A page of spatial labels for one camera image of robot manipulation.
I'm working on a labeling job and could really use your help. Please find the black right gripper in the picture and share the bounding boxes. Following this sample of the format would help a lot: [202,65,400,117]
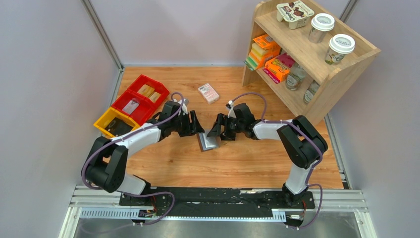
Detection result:
[208,113,245,141]

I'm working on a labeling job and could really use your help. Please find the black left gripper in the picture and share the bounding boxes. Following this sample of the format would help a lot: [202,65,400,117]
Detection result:
[171,111,206,138]

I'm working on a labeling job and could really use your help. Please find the brown leather card holder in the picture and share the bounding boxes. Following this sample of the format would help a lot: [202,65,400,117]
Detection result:
[197,131,219,152]

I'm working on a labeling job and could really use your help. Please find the dark credit card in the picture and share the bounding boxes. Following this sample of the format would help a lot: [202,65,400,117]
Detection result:
[107,120,133,136]

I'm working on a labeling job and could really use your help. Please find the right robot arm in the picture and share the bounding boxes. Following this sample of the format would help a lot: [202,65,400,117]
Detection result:
[207,103,328,208]

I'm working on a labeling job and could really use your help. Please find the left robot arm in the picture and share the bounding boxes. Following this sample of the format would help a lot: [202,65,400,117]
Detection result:
[81,100,205,206]

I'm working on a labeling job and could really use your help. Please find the playing card box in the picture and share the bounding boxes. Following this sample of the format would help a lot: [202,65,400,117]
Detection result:
[198,83,220,104]

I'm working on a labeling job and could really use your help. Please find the near red plastic bin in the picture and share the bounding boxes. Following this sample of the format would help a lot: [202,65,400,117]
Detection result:
[111,90,156,125]

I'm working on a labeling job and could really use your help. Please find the red plastic bin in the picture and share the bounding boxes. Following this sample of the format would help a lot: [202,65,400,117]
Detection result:
[127,74,169,109]
[111,90,156,125]

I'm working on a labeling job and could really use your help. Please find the far red plastic bin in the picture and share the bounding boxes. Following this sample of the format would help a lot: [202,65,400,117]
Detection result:
[127,74,169,109]

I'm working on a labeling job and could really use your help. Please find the orange snack box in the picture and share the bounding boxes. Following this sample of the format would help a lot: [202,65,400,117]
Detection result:
[263,53,295,84]

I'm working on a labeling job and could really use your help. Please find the stacked sponge pack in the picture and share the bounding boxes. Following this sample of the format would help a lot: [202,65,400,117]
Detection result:
[244,34,281,71]

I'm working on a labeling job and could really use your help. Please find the yellow plastic bin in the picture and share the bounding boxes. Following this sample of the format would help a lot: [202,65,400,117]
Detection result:
[93,107,140,137]

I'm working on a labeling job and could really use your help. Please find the left glass jar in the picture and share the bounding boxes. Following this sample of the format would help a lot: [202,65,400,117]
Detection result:
[286,62,307,91]

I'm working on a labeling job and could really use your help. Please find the glass jar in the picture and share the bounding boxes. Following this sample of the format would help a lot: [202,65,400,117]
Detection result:
[286,62,307,91]
[303,80,320,104]

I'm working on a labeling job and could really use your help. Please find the right glass jar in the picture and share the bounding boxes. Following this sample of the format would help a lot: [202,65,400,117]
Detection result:
[303,80,320,104]

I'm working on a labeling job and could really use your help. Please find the wooden shelf unit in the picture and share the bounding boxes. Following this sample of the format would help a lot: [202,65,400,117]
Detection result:
[242,0,381,125]

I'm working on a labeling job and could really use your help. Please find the chocolate pudding pack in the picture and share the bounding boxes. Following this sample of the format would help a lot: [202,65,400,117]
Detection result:
[276,0,315,30]

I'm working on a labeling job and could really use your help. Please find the far paper coffee cup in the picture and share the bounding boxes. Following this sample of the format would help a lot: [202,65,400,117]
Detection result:
[308,13,335,44]

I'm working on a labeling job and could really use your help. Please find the paper coffee cup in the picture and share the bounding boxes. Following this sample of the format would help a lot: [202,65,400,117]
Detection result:
[308,13,335,44]
[324,34,356,65]

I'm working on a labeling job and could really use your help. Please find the near paper coffee cup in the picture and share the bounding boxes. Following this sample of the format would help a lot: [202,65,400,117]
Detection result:
[324,34,356,65]

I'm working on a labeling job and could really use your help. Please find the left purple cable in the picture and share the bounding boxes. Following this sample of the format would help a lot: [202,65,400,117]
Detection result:
[80,92,185,227]

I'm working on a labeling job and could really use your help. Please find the purple cable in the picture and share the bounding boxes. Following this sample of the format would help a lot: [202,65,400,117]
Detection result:
[229,92,324,230]
[80,92,185,227]

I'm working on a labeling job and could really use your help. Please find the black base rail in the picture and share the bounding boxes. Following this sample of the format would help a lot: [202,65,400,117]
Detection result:
[119,187,315,218]

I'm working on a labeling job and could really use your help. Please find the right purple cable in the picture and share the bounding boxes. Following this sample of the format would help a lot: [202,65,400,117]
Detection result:
[229,92,324,230]

